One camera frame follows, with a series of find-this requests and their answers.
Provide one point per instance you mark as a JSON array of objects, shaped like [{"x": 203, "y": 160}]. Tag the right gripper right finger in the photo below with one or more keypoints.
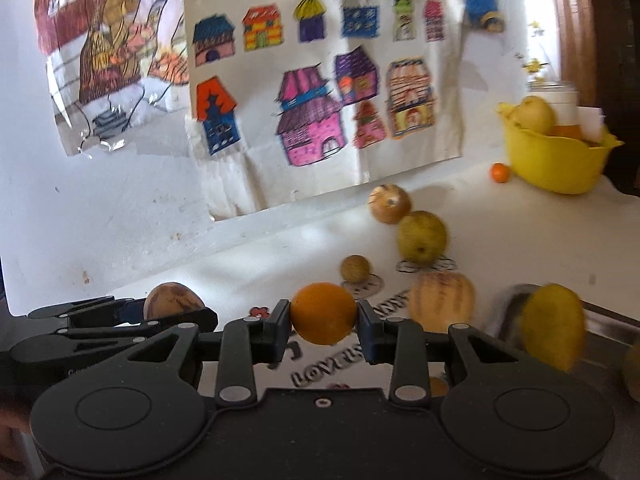
[{"x": 400, "y": 343}]

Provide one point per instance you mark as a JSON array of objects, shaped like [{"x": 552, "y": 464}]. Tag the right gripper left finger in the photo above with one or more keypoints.
[{"x": 245, "y": 343}]

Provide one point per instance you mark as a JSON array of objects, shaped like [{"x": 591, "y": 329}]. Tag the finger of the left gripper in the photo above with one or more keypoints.
[
  {"x": 205, "y": 319},
  {"x": 99, "y": 312}
]

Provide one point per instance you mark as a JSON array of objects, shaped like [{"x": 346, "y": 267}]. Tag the striped pepino melon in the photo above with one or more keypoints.
[
  {"x": 170, "y": 299},
  {"x": 439, "y": 299}
]

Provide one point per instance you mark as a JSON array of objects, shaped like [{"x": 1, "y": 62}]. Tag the orange tangerine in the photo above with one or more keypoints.
[{"x": 323, "y": 313}]

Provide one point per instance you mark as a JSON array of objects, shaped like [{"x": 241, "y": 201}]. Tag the small brown longan fruit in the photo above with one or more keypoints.
[{"x": 355, "y": 269}]

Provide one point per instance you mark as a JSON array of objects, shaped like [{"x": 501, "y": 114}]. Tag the yellow-green pear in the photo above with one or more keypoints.
[{"x": 422, "y": 237}]

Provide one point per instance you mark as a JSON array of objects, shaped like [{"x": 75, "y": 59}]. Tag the striped round melon back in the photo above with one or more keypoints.
[{"x": 389, "y": 203}]

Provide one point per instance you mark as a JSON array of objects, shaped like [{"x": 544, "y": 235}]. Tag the brown-yellow oval mango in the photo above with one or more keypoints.
[{"x": 552, "y": 326}]

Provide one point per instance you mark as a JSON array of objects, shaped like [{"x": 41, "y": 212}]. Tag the person's left hand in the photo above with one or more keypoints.
[{"x": 14, "y": 420}]

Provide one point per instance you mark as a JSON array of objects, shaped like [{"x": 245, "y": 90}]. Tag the white printed table cloth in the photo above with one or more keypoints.
[{"x": 502, "y": 237}]

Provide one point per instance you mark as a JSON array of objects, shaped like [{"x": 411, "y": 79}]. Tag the small tangerine near bowl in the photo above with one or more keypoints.
[{"x": 500, "y": 173}]

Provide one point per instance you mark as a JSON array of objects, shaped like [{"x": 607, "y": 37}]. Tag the metal baking tray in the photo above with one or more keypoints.
[{"x": 610, "y": 360}]

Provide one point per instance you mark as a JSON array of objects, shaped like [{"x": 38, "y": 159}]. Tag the yellow plastic bowl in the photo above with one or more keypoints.
[{"x": 553, "y": 163}]

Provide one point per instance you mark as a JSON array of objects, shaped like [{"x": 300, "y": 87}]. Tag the houses drawing paper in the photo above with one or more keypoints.
[{"x": 291, "y": 99}]

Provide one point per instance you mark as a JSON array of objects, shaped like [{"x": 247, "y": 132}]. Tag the yellow pear in bowl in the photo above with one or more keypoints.
[{"x": 534, "y": 114}]

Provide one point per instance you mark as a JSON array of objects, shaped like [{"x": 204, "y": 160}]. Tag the orange fruit in bowl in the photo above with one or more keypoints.
[{"x": 567, "y": 131}]

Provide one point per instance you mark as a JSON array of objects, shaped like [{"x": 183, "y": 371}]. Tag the boy with fan drawing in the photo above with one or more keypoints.
[{"x": 112, "y": 65}]

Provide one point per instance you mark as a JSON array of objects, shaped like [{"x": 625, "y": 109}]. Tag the white cup in bowl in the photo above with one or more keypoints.
[{"x": 561, "y": 96}]

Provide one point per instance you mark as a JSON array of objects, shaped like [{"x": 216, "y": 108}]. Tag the yellow flower twig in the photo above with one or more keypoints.
[{"x": 534, "y": 61}]

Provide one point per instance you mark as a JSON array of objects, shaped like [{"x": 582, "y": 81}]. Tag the wooden door frame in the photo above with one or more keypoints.
[{"x": 578, "y": 47}]

